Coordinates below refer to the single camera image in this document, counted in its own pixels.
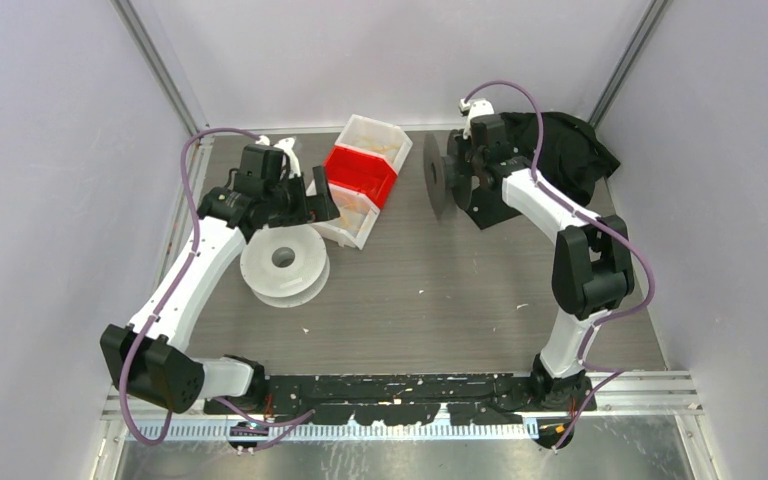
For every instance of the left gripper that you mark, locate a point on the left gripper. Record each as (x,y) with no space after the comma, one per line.
(315,208)

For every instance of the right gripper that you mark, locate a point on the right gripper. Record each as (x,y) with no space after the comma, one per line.
(472,173)

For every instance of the black perforated spool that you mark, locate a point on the black perforated spool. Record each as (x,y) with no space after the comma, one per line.
(448,176)

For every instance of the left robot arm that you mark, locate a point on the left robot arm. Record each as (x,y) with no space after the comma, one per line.
(147,358)

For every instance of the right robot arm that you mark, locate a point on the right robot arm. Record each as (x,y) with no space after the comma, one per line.
(592,264)

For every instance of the white perforated spool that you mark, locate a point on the white perforated spool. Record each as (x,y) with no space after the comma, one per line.
(285,267)

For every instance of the near white plastic bin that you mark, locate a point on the near white plastic bin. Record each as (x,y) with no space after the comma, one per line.
(358,217)

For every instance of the white plastic bin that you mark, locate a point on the white plastic bin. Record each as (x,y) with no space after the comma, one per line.
(385,140)
(358,217)

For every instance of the red plastic bin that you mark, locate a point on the red plastic bin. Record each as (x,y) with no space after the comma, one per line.
(363,173)

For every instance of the black cloth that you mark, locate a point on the black cloth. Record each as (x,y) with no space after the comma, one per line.
(572,159)

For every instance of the far white plastic bin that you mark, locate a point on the far white plastic bin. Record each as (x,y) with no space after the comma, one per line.
(385,140)

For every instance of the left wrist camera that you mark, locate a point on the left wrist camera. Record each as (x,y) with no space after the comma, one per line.
(287,145)

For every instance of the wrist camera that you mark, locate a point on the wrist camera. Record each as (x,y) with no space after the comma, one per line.
(472,109)
(287,145)

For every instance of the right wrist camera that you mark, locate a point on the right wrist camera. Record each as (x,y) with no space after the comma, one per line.
(472,109)

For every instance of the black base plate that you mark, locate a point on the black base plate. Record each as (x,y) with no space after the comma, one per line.
(408,399)

